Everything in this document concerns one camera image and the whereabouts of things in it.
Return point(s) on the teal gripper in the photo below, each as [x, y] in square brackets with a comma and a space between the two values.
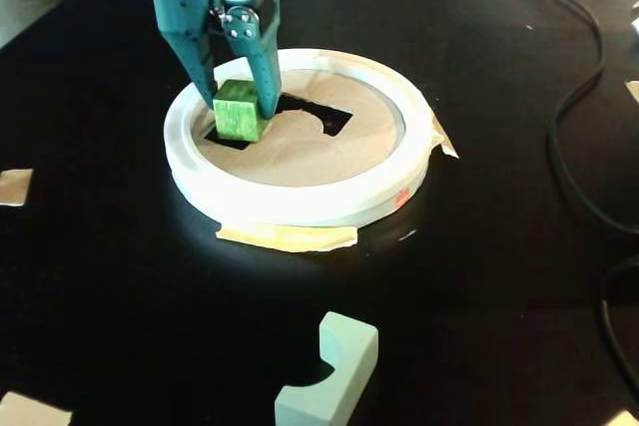
[176, 7]

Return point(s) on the green wooden cube block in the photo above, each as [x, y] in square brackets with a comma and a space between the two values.
[237, 114]

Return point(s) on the pale teal arch block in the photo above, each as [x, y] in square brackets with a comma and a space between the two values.
[344, 361]

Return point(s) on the brown cardboard disc with holes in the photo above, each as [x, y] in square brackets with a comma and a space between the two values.
[309, 156]

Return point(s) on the wide masking tape strip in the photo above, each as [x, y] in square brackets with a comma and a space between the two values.
[279, 236]

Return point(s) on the small masking tape strip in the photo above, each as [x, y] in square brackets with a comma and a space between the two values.
[444, 139]

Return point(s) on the white box corner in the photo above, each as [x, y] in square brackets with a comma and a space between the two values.
[633, 92]

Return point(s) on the small white object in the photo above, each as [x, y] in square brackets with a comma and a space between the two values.
[635, 26]

